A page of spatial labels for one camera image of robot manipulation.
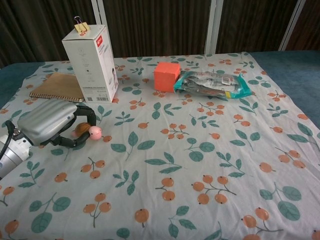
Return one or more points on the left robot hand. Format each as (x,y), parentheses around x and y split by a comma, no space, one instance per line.
(52,125)

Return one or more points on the pink turtle toy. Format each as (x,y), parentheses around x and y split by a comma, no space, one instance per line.
(93,132)

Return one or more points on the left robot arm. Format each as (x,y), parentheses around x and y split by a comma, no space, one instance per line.
(10,155)

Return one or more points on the brown spiral notebook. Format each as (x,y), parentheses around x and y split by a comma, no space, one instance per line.
(58,87)

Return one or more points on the white cardboard product box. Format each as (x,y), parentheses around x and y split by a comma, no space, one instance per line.
(90,65)

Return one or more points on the yellow binder clip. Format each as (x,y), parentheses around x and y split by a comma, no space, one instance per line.
(81,27)

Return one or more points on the orange cube block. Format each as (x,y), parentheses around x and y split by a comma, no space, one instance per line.
(166,77)

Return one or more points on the floral printed tablecloth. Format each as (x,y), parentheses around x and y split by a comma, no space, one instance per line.
(175,162)

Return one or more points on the dark brown curtain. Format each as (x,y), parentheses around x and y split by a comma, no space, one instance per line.
(155,25)

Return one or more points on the teal plastic snack package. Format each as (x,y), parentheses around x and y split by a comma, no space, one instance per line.
(212,83)

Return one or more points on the white vertical frame post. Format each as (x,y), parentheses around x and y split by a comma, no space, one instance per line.
(98,15)
(213,26)
(291,25)

